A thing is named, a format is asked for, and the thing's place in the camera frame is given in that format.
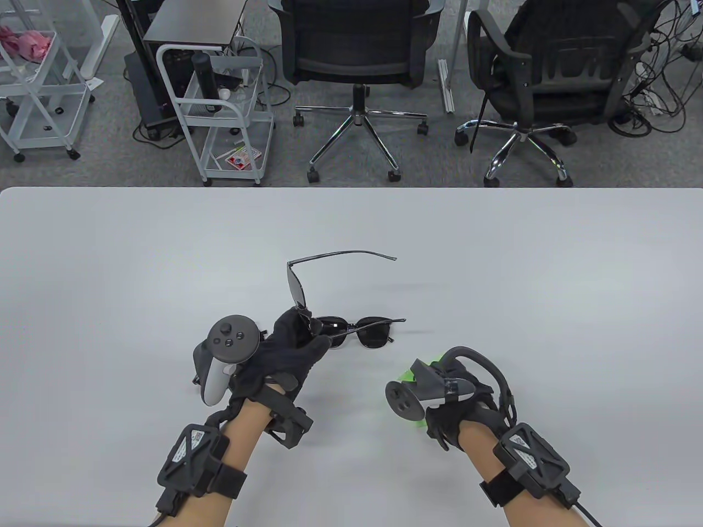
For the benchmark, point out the person's right hand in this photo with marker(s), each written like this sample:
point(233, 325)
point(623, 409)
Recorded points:
point(467, 417)

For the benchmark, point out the person's left hand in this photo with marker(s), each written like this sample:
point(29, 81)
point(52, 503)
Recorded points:
point(280, 357)

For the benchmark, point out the green cleaning cloth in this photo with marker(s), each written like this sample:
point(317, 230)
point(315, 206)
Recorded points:
point(407, 377)

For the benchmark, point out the black browline sunglasses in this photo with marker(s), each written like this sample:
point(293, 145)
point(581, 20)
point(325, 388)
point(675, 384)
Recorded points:
point(297, 285)

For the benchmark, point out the thin metal frame sunglasses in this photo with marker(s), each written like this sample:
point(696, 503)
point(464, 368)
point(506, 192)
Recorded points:
point(378, 339)

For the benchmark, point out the person's left forearm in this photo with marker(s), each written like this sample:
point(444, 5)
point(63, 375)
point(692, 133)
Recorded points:
point(244, 439)

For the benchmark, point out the person's right forearm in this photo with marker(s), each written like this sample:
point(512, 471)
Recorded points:
point(478, 455)

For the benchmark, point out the grey left hand controller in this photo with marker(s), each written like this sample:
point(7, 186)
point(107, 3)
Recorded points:
point(233, 337)

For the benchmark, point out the grey hand controller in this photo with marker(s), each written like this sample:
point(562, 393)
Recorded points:
point(233, 337)
point(403, 401)

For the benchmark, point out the grey right hand controller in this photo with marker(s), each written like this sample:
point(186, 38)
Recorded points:
point(403, 401)

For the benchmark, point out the black right wrist sensor box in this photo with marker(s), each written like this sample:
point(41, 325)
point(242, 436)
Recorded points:
point(530, 455)

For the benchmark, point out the black wrist sensor box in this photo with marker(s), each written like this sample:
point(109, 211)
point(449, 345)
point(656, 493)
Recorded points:
point(530, 455)
point(189, 455)

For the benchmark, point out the black left wrist sensor box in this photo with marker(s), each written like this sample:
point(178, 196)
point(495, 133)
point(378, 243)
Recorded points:
point(189, 455)

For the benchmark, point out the red and white card packet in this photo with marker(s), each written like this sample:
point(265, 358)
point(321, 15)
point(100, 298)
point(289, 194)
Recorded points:
point(241, 159)

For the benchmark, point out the black handheld device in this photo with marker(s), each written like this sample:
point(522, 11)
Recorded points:
point(228, 81)

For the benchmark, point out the black cylindrical bottle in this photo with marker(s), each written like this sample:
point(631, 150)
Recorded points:
point(206, 82)

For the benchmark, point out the black computer tower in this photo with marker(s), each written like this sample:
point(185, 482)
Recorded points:
point(145, 93)

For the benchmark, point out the white desk leg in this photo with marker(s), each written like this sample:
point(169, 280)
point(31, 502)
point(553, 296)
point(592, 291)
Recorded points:
point(446, 88)

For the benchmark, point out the black mesh-back office chair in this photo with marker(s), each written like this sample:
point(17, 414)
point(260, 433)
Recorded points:
point(351, 33)

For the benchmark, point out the dark brown small table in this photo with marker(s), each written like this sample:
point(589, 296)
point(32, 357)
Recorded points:
point(192, 22)

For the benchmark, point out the white desk foot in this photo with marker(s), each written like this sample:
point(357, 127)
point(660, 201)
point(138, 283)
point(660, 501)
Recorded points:
point(99, 49)

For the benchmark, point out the white power strip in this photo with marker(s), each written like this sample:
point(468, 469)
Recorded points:
point(653, 104)

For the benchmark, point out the black ribbed-back office chair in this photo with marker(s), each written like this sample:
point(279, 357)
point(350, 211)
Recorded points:
point(549, 33)

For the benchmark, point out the pink cloth bundle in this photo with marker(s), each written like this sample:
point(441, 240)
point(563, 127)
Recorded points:
point(27, 44)

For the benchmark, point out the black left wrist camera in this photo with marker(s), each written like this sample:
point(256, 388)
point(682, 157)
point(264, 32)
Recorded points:
point(291, 425)

